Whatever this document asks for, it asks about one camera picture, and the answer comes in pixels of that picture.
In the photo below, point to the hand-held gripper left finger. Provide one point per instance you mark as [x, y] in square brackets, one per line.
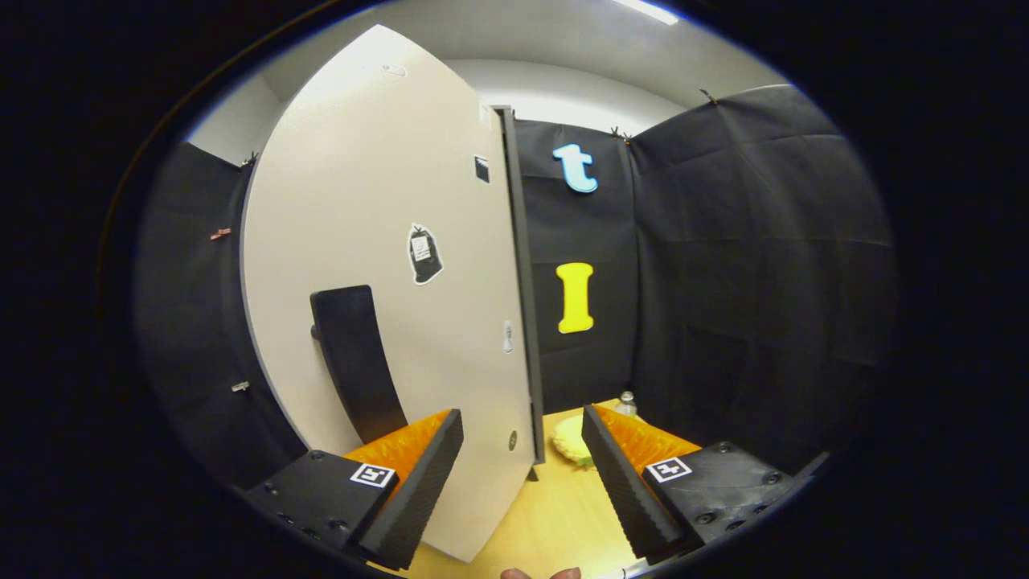
[418, 490]

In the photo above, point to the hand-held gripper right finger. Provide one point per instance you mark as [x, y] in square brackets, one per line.
[623, 490]

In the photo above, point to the dark grey shoe cabinet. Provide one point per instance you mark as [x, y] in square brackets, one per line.
[522, 281]

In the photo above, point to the beige shoe cabinet door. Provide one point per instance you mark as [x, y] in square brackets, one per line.
[362, 177]

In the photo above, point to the yellow plush toy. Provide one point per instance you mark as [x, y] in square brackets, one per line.
[569, 441]

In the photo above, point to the green label bottle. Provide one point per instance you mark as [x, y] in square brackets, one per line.
[627, 404]

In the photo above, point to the black backdrop cloth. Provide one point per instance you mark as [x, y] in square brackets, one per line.
[723, 281]

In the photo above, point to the small black clip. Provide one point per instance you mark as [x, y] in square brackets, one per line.
[707, 96]
[251, 158]
[619, 134]

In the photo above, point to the long ceiling light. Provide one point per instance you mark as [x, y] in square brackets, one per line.
[647, 10]

